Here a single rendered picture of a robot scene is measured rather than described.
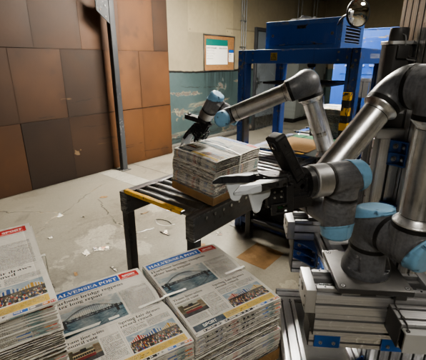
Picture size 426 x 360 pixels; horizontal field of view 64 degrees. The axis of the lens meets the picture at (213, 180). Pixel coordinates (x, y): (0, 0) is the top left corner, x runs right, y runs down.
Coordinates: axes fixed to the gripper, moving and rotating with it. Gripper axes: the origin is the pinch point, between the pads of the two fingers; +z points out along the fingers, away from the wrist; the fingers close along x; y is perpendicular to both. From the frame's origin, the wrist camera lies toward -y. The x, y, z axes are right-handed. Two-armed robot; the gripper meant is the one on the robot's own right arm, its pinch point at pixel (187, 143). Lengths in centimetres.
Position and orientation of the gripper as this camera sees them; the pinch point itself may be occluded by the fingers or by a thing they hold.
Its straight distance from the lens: 191.3
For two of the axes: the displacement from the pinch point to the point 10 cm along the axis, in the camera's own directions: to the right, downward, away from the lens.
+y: 6.2, 7.1, -3.3
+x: 6.5, -2.4, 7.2
